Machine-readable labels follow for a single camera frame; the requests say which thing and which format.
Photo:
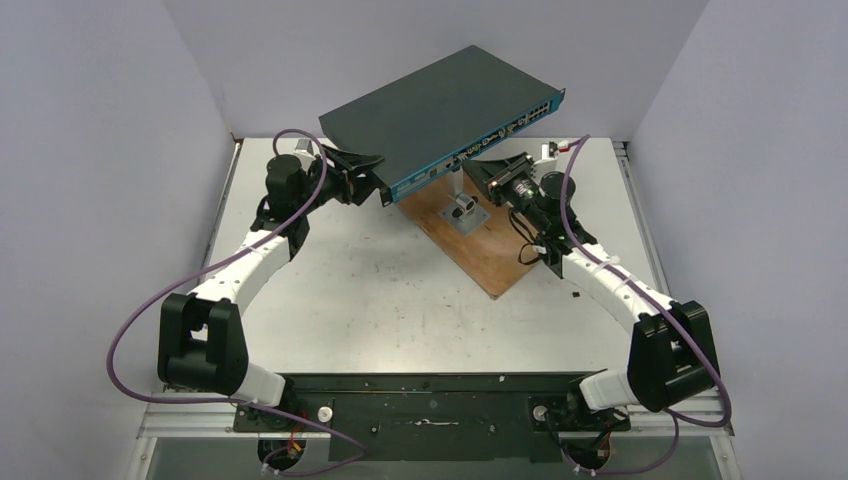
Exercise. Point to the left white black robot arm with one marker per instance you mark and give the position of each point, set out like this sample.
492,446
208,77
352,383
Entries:
202,344

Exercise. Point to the teal grey network switch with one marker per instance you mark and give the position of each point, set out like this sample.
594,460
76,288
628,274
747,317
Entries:
432,120

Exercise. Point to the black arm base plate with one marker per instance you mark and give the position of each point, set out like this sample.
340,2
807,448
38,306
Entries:
440,417

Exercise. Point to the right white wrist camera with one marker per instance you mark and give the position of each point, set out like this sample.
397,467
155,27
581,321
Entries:
550,150

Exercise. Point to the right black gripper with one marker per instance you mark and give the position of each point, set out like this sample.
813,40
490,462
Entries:
501,174

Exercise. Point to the wooden base board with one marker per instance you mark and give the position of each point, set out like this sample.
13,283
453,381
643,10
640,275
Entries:
487,252

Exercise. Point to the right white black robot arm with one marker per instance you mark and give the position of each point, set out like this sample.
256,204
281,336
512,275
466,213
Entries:
672,354

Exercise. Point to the metal switch mounting stand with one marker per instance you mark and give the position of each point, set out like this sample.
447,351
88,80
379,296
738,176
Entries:
464,213

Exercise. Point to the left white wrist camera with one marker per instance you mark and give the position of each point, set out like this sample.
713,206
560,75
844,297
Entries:
304,150

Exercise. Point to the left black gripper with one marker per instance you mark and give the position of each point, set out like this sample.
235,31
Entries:
361,185

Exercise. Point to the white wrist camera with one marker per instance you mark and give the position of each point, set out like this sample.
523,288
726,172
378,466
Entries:
550,150
304,150

